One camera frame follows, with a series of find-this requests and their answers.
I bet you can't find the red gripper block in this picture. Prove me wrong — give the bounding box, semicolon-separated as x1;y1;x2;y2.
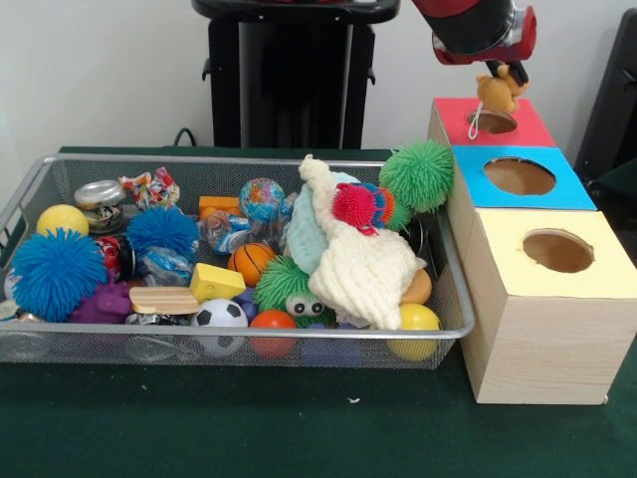
431;5;537;85

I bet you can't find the tan bear plush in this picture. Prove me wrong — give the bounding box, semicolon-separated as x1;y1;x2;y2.
467;63;530;139

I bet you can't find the plain green spiky ball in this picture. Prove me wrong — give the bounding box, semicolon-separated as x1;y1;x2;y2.
378;137;457;215

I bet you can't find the multicolour spiky caterpillar toy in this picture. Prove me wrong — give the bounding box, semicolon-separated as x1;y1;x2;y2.
331;181;412;236

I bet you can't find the cream waffle cloth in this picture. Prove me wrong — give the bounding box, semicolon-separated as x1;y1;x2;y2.
298;153;429;331

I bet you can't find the light blue waffle cloth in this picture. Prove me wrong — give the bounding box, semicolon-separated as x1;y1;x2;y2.
287;172;360;276

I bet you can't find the colourful patterned cloth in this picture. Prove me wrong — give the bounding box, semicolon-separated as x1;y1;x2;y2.
117;166;180;210

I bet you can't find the wooden box with three holes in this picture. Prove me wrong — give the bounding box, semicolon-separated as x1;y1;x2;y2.
424;97;623;406

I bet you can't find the shallow clear mesh bin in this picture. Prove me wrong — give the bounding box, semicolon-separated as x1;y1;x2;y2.
0;154;476;369

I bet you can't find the black chair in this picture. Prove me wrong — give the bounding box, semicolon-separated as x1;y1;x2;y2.
574;8;637;175

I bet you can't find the dark green table cloth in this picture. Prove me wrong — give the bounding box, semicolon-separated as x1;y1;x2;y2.
0;144;637;478
589;158;637;230

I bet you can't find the globe print ball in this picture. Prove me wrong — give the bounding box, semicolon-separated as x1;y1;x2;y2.
239;177;287;223

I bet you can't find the small basketball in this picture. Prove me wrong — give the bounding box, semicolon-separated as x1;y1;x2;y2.
228;242;277;288

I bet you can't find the small soccer ball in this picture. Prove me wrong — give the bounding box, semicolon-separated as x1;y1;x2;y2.
189;298;249;359

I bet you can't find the small blue spiky ball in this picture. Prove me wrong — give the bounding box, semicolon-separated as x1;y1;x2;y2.
125;206;200;263

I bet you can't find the large blue spiky ball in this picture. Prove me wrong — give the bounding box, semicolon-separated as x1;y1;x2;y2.
10;227;108;323

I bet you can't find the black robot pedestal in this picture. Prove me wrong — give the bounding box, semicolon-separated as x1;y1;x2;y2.
191;0;402;150

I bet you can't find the black cable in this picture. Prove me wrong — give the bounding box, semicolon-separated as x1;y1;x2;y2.
171;127;200;148

